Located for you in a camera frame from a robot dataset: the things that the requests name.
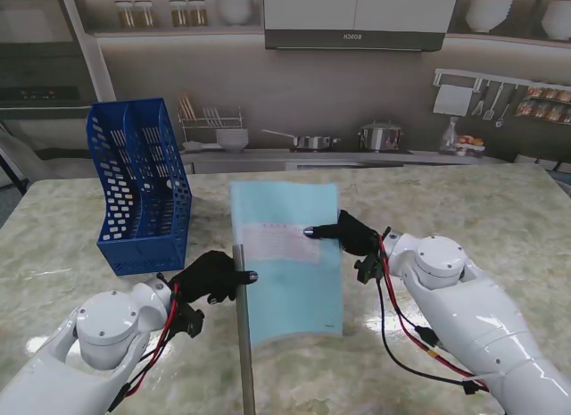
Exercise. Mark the grey folder slide bar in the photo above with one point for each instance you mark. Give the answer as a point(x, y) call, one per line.
point(245, 343)

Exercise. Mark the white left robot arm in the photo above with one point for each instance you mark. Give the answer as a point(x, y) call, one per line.
point(76, 352)

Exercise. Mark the printed kitchen scene backdrop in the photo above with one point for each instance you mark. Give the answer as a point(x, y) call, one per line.
point(312, 98)

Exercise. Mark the white printed receipt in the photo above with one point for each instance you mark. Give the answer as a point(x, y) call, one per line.
point(281, 245)

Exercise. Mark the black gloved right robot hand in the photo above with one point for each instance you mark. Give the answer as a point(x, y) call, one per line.
point(352, 234)

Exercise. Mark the blue perforated plastic file rack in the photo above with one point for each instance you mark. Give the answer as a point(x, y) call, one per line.
point(134, 174)

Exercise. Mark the light blue translucent folder cover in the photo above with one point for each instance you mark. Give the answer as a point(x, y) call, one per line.
point(294, 299)

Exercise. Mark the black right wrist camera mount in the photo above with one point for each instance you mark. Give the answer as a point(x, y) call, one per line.
point(368, 268)

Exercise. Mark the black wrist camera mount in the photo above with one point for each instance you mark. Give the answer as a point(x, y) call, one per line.
point(192, 319)
point(368, 268)

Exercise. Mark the black metal stand leg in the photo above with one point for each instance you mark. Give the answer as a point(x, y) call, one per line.
point(13, 169)

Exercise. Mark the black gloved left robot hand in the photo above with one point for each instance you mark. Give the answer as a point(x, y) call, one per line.
point(209, 274)

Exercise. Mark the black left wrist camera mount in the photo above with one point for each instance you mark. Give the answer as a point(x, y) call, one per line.
point(192, 319)

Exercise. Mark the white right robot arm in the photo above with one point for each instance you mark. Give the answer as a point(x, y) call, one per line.
point(473, 308)

